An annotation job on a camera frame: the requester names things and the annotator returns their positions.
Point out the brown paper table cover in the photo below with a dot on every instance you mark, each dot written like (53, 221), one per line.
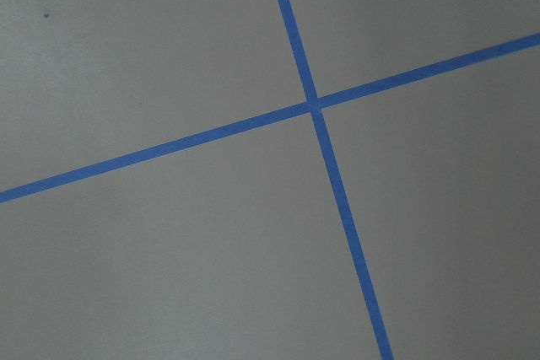
(234, 249)

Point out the blue tape line lengthwise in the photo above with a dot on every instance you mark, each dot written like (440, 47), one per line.
(336, 181)

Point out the blue tape line crosswise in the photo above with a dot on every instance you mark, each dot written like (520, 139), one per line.
(271, 117)

